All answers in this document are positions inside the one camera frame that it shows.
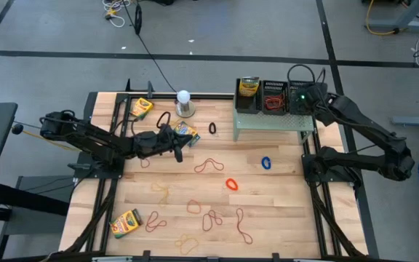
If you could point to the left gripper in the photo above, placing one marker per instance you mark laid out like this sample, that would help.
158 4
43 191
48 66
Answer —
155 142

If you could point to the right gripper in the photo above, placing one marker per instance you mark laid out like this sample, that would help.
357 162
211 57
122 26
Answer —
304 103

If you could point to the yellow green crayon box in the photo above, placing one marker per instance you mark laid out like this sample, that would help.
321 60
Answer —
248 87
126 223
186 129
141 108

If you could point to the black mesh basket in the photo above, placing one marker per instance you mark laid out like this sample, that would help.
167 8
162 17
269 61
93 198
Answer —
275 84
297 83

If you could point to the black plastic tray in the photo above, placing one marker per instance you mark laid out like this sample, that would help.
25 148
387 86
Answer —
247 107

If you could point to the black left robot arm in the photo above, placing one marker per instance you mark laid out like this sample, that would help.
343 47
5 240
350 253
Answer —
96 140

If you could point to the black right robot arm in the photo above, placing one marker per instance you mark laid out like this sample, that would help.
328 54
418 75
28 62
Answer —
362 123

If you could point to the grey desk foot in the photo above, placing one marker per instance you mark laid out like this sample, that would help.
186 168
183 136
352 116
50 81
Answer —
417 121

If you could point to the grey desk leg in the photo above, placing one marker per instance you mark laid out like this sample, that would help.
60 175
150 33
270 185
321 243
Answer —
406 24

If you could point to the grey desk base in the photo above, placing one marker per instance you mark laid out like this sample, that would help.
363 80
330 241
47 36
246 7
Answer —
31 222

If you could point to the green perforated metal shelf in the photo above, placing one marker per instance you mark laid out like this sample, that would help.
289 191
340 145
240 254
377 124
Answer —
267 122

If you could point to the white bulb brass lamp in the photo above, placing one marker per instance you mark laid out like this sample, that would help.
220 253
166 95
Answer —
183 98

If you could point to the thin yellow rod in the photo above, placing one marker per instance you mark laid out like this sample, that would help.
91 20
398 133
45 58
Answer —
49 141

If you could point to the black ball knob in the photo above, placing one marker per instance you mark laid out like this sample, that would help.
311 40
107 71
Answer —
17 129

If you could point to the silver aluminium rail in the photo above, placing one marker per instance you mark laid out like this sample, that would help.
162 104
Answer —
111 259

